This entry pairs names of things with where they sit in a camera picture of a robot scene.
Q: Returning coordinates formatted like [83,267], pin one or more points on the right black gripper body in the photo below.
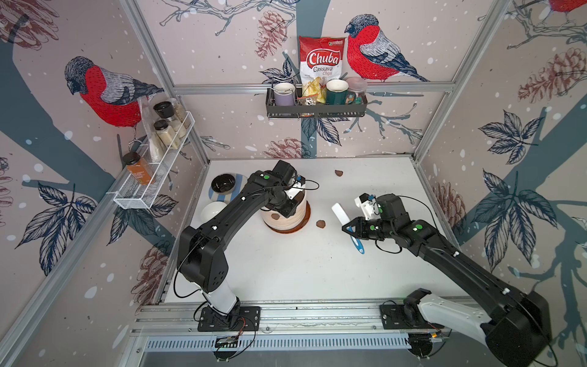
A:
[374,228]

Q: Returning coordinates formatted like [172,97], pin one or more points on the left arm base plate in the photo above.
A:
[242,319]

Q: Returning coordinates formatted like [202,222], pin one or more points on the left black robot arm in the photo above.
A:
[201,255]

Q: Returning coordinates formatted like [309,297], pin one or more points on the black lid spice jar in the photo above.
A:
[166,134]
[166,111]

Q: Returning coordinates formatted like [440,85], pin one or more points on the white oval bowl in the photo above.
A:
[211,210]

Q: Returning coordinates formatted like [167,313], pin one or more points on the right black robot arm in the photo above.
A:
[513,325]

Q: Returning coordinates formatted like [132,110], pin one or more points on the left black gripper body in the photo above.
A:
[285,204]

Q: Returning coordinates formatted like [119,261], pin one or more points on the black wall shelf basket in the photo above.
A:
[318,111]

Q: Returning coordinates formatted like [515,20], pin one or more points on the green mug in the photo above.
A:
[338,93]

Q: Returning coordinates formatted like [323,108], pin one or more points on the red Chuba chips bag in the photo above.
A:
[321,61]

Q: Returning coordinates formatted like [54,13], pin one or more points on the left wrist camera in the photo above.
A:
[297,185]

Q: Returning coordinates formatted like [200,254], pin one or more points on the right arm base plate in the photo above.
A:
[404,317]

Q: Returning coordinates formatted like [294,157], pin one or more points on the blue striped plate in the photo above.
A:
[241,181]

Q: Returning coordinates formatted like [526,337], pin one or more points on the aluminium mounting rail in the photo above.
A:
[321,316]

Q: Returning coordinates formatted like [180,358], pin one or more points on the orange spice jar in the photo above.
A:
[138,167]

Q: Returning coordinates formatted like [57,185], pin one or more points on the small black bowl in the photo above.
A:
[223,183]

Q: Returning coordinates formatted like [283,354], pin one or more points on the brown pot saucer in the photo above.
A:
[282,225]

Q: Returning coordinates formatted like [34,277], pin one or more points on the white wire wall rack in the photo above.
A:
[135,195]

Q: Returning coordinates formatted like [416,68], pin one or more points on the purple mug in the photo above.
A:
[285,94]

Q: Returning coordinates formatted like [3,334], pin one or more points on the small snack packet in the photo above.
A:
[307,100]

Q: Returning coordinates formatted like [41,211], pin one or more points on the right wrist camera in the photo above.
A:
[367,204]

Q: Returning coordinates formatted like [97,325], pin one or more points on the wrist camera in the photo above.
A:
[297,185]
[367,204]

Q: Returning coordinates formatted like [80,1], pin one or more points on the pink lidded jar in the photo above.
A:
[356,90]

